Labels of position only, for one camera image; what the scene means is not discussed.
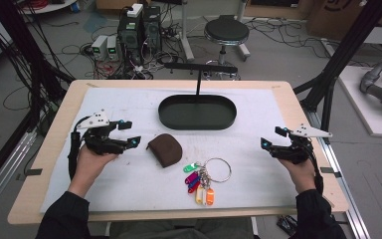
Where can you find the white power supply unit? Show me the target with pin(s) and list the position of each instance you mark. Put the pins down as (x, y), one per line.
(112, 49)
(98, 48)

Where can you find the white foam mat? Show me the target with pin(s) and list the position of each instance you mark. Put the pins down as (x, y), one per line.
(129, 186)

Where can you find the person's lap grey trousers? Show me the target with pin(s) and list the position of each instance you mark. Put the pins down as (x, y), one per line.
(179, 230)

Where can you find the light wooden table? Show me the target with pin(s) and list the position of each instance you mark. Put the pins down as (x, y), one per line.
(129, 83)

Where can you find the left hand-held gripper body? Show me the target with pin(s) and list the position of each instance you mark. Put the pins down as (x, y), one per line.
(94, 121)

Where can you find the person's right hand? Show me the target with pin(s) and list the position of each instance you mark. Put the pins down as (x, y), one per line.
(300, 174)

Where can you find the black key rack with tray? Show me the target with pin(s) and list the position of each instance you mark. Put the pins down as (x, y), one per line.
(195, 113)

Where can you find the person's left hand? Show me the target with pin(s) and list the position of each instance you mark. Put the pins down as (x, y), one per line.
(89, 169)

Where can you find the aluminium floor rail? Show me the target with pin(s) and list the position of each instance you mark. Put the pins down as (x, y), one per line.
(351, 199)
(3, 172)

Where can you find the brown cardboard box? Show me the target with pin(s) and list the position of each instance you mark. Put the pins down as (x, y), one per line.
(338, 15)

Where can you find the round white table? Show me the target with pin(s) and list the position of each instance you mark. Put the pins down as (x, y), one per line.
(53, 6)

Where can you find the black round stool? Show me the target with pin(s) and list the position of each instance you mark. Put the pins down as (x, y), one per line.
(227, 30)

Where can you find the white platform board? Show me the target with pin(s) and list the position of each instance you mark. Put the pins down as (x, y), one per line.
(361, 109)

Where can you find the white desk frame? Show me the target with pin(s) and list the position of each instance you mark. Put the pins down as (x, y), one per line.
(185, 33)

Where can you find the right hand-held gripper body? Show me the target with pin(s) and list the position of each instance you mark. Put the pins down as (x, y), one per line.
(308, 132)

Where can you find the black computer tower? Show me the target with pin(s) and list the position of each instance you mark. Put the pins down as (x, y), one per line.
(130, 38)
(152, 30)

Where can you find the brown leather pouch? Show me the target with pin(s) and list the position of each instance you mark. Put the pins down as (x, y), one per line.
(165, 149)

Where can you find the black device on floor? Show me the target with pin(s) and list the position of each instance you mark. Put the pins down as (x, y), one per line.
(286, 225)

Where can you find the black tape strip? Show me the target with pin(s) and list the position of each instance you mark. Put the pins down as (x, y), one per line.
(33, 172)
(330, 171)

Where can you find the white box on tower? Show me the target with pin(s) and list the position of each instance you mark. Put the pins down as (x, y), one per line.
(134, 10)

